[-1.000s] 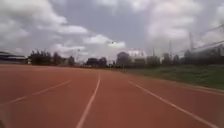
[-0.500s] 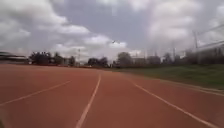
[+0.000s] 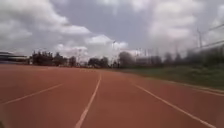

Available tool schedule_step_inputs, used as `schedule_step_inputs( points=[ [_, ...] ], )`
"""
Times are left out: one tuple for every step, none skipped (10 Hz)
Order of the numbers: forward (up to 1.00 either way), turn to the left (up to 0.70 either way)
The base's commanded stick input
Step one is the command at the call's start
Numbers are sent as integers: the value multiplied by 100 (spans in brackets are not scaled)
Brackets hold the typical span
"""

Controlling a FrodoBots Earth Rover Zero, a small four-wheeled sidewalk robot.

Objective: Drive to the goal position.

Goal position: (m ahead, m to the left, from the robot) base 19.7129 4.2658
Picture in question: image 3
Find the row of trees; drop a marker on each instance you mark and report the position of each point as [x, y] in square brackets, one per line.
[96, 61]

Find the pale building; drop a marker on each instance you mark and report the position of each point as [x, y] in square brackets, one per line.
[143, 60]

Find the pole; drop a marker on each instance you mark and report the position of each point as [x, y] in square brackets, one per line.
[200, 39]

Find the dark hedge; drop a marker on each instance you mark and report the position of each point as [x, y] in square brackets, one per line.
[208, 56]

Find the low building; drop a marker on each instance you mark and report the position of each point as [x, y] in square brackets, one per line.
[11, 58]

